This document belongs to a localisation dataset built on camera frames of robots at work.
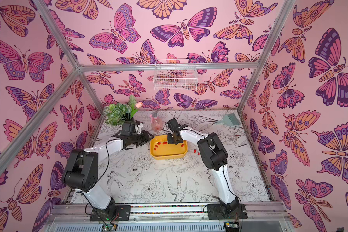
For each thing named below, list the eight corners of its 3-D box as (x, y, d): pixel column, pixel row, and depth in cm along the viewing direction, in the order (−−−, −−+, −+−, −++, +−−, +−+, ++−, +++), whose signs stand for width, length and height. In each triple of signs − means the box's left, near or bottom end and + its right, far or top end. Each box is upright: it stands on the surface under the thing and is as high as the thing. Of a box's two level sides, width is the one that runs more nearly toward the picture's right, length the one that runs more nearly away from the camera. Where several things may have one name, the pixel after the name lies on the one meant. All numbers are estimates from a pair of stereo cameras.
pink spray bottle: (152, 131, 110) (149, 116, 97) (160, 123, 115) (157, 107, 102) (157, 134, 108) (155, 119, 95) (165, 125, 114) (163, 110, 101)
